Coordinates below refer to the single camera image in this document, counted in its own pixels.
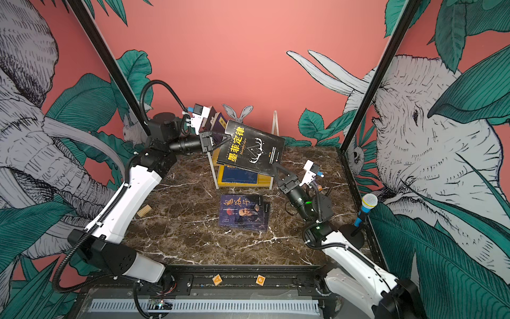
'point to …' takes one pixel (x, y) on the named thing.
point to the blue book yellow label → (234, 174)
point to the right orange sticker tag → (260, 280)
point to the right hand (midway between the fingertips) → (272, 165)
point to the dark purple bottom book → (246, 211)
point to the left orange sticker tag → (217, 280)
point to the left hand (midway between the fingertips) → (229, 135)
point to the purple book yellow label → (219, 125)
